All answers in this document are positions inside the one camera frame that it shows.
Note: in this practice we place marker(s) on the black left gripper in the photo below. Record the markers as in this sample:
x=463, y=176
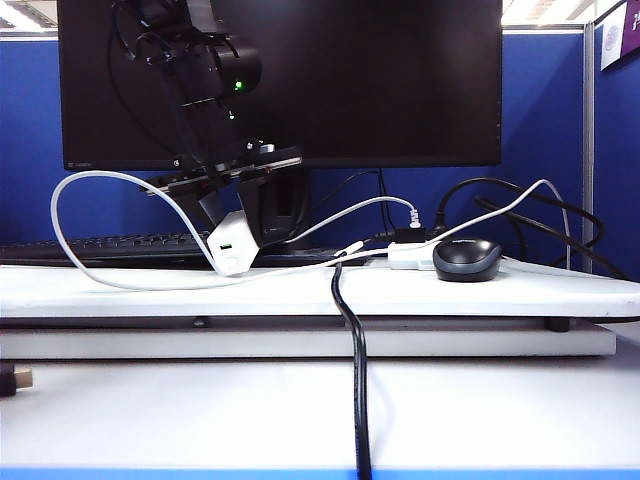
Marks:
x=225, y=170

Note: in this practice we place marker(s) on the white charging base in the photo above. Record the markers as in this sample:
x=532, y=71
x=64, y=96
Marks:
x=232, y=245

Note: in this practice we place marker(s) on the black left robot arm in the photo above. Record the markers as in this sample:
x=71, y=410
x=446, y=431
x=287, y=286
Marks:
x=200, y=65

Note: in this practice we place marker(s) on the white base board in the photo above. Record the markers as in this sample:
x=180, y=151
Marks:
x=200, y=345

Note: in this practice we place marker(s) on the black monitor stand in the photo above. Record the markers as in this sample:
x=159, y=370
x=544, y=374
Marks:
x=287, y=210

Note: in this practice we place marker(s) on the black keyboard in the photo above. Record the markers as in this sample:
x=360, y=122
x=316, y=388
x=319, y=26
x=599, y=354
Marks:
x=125, y=245

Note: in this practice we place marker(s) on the white-tipped black lead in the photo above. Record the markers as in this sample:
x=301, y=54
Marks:
x=352, y=247

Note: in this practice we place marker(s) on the white raised desk board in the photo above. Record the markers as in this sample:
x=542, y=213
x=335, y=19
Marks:
x=150, y=305

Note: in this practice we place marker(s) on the small black hub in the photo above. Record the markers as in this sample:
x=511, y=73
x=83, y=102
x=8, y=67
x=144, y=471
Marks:
x=407, y=235

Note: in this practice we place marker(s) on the black ASUS monitor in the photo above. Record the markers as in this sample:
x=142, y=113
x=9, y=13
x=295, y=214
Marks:
x=375, y=85

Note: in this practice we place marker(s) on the wide blue partition panel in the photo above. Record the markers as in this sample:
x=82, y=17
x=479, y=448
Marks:
x=30, y=150

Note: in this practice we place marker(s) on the black and grey mouse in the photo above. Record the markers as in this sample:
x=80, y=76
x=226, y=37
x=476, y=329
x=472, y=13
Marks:
x=467, y=260

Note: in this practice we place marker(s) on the black gold-tipped HDMI plug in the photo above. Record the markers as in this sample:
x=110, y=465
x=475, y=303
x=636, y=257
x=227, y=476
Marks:
x=12, y=382

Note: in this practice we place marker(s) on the black board foot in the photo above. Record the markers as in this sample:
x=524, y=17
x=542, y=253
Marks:
x=557, y=326

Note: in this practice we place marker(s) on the narrow blue partition panel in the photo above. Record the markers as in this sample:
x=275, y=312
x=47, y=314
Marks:
x=619, y=150

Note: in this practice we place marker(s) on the white and purple poster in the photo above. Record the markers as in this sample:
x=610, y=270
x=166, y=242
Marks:
x=614, y=37

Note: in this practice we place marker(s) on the grey metal partition post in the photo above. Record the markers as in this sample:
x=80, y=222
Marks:
x=589, y=100

